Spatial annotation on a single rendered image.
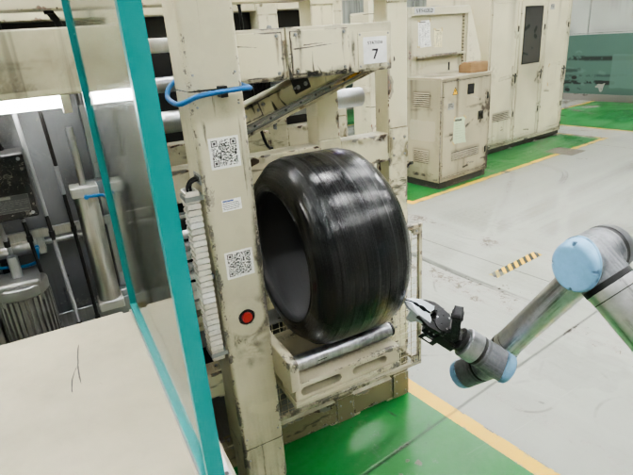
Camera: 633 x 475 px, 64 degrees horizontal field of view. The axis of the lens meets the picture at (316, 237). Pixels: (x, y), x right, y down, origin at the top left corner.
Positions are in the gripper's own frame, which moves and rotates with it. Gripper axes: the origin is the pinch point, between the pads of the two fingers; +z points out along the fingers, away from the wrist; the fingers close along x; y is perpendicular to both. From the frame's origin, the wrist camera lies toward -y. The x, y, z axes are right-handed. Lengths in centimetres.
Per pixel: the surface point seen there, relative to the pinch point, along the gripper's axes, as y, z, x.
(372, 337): 15.7, 1.3, -6.2
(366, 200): -19.9, 27.3, 3.6
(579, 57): 278, -330, 1144
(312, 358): 19.0, 14.8, -20.9
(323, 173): -17.8, 40.1, 5.5
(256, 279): 7.3, 40.0, -16.2
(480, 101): 169, -81, 478
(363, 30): -29, 53, 59
